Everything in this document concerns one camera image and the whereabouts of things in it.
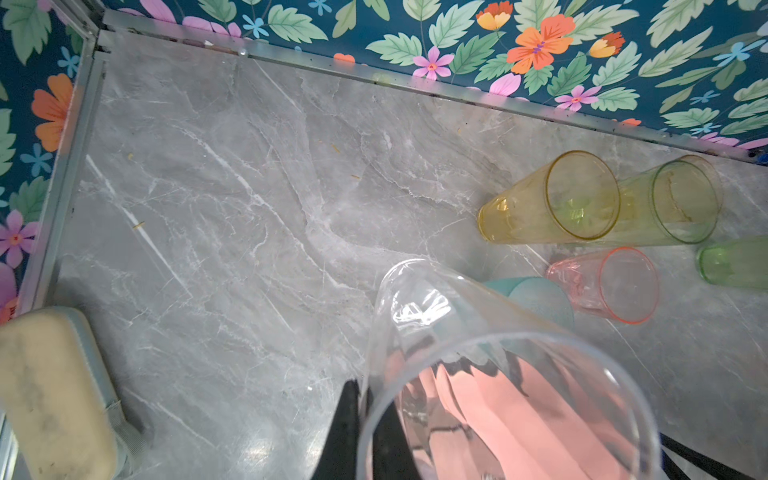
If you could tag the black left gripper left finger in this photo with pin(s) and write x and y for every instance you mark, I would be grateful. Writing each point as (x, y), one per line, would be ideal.
(342, 438)

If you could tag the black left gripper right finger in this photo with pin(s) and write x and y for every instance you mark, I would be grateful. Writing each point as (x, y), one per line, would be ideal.
(715, 469)

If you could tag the clear plastic cup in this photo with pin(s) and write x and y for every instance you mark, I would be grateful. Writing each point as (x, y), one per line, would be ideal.
(426, 313)

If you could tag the pink rectangular tray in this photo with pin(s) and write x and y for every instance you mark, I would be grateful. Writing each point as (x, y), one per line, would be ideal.
(542, 419)

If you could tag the pink plastic cup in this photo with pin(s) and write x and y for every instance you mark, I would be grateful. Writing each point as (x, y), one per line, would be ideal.
(620, 284)

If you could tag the light green plastic cup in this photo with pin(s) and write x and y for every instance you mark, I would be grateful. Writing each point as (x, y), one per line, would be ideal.
(738, 263)

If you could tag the teal plastic cup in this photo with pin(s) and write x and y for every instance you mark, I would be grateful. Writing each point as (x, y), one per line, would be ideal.
(539, 295)

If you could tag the olive green plastic cup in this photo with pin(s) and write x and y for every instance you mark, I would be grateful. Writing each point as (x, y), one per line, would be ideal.
(671, 204)

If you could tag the amber plastic cup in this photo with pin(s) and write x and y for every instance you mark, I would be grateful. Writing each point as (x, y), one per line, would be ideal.
(712, 175)

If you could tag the yellow plastic cup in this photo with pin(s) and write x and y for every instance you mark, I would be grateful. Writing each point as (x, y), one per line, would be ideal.
(575, 198)

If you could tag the beige sponge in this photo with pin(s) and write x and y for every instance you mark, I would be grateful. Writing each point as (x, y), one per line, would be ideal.
(57, 394)

